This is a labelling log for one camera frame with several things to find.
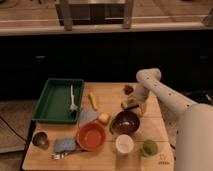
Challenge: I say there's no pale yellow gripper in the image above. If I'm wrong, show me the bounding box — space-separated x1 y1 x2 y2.
121 97 147 114

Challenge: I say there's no yellow eraser block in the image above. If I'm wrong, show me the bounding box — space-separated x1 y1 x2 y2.
98 113 110 125

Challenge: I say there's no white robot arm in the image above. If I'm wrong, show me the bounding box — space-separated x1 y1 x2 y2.
133 68 213 171

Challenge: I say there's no dark purple bowl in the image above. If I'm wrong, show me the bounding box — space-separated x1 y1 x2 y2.
110 110 140 135

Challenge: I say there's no red bowl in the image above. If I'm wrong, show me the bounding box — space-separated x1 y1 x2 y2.
76 122 106 151

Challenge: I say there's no black marker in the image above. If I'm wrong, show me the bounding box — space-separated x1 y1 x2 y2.
121 105 139 110

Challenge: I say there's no brown dried food pile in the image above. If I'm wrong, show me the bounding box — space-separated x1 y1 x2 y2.
123 85 134 95

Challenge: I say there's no white cup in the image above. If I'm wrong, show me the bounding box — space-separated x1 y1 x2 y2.
115 134 134 155

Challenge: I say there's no yellow banana-like object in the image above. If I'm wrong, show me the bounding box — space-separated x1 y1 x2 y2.
88 92 98 111

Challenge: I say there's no green cup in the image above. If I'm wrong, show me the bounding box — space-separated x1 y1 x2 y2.
141 139 158 157

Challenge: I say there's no green plastic tray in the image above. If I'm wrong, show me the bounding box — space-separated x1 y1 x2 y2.
32 78 84 124

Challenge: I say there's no blue sponge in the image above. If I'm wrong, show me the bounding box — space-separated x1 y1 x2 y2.
54 138 76 153

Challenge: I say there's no metal fork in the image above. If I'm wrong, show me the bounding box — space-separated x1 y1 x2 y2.
51 151 79 160

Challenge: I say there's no small metal cup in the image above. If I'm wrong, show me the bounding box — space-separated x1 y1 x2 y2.
32 132 49 149

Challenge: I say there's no wooden chair frame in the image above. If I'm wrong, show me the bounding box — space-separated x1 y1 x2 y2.
55 0 134 31

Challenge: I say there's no black cable left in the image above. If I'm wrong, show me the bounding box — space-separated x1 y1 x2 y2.
0 114 28 143

